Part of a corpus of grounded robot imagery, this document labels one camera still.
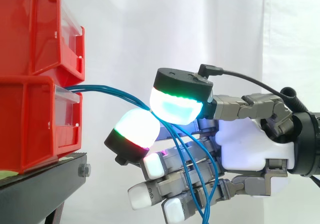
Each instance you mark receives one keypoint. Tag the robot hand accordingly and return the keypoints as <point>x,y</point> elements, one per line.
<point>250,146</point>

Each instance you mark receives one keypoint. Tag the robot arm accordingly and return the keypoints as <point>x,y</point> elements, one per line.
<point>308,144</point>

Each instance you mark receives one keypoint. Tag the black stand with green tape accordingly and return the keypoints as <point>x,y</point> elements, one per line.
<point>40,184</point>

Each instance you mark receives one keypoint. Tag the red plastic bin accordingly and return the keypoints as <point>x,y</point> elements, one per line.
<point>30,29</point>
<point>27,124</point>

